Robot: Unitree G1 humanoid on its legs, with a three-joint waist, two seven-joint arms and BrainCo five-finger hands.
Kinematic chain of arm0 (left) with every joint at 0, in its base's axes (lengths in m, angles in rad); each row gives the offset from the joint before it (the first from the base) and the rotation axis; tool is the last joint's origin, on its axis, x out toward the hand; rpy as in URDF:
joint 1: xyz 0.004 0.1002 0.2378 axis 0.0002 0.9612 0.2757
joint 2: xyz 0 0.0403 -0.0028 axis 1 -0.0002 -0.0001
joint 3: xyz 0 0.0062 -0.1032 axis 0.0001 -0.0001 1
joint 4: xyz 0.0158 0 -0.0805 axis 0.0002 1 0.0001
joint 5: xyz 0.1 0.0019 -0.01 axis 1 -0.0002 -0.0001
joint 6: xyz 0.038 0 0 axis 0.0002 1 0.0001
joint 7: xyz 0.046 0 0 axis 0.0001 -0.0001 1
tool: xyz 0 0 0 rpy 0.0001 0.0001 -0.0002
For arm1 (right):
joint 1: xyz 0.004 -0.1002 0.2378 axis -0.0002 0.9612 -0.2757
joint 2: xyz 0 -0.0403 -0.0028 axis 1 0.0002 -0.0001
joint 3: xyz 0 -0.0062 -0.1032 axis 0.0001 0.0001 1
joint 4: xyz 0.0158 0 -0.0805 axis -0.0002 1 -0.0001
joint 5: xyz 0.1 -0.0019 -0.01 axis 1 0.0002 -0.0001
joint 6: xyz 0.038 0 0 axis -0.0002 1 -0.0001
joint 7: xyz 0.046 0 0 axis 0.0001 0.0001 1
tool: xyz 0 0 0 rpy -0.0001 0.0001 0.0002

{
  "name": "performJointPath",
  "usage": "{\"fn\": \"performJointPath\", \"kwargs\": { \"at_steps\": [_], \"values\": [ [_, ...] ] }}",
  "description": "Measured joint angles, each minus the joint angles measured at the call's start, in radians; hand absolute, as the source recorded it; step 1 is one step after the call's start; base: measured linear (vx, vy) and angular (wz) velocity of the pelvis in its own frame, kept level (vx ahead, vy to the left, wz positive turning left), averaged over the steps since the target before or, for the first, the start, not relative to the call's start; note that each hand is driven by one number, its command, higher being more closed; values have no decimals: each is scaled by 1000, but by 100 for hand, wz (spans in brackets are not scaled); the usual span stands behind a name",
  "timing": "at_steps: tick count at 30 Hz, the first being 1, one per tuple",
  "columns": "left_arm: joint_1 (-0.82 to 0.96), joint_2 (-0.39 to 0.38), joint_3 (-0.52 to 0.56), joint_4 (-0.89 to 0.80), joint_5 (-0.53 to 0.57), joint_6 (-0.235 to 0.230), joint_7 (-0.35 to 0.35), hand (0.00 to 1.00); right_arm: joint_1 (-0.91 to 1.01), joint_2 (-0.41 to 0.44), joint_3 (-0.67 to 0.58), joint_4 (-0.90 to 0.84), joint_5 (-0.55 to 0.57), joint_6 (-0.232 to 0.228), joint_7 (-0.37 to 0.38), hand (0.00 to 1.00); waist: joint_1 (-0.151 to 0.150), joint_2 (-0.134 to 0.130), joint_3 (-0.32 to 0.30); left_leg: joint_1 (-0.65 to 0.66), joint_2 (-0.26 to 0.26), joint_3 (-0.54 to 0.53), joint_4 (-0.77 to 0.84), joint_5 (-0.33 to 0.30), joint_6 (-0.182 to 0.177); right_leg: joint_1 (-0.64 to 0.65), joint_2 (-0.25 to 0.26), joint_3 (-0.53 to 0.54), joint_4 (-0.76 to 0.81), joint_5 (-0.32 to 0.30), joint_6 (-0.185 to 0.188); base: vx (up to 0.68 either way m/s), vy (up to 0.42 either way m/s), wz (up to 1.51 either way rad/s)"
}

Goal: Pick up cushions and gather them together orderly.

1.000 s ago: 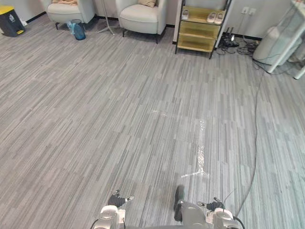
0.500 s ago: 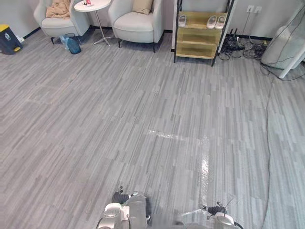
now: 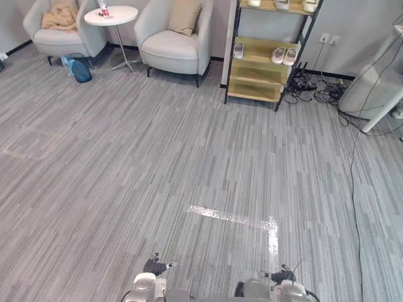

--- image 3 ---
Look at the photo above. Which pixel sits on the small dark objects on table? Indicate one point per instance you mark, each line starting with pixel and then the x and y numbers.
pixel 101 14

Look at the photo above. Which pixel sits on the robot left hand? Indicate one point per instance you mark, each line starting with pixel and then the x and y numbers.
pixel 152 266

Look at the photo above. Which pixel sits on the beige crumpled blanket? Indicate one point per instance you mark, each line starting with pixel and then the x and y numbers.
pixel 61 17

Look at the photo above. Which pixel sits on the white wall socket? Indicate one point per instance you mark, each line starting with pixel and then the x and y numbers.
pixel 329 38

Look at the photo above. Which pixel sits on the grey computer tower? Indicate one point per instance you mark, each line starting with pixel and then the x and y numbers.
pixel 366 91

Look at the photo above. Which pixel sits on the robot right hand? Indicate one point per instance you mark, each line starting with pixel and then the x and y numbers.
pixel 283 276

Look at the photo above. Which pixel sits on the grey armchair with cushion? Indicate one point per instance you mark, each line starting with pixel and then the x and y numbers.
pixel 176 47

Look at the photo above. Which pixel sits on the white shoe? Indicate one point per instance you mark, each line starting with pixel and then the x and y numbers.
pixel 254 2
pixel 282 3
pixel 310 5

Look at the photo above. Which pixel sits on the black frame wooden shoe rack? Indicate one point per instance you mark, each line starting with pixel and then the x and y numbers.
pixel 267 56

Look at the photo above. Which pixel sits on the white slipper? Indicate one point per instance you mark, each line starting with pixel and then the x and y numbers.
pixel 238 50
pixel 277 55
pixel 290 56

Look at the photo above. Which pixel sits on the grey armchair with blanket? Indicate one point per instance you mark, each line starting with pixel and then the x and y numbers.
pixel 60 34

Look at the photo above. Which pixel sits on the beige square cushion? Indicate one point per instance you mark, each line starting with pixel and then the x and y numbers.
pixel 185 17

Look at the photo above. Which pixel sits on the plastic bottle with red label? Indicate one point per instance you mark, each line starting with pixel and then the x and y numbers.
pixel 104 7

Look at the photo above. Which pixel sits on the round white side table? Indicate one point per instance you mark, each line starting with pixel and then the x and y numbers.
pixel 113 19

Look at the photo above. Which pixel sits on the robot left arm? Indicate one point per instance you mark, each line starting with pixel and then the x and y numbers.
pixel 147 287

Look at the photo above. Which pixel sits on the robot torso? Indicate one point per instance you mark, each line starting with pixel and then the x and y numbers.
pixel 201 297

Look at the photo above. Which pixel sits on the blue translucent water jug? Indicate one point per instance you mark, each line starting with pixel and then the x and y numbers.
pixel 81 71

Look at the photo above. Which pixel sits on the black router with antennas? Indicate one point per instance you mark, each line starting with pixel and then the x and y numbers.
pixel 300 77

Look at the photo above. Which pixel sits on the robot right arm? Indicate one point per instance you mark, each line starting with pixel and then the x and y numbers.
pixel 277 291

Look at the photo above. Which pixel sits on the white desk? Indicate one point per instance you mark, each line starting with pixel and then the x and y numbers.
pixel 388 75

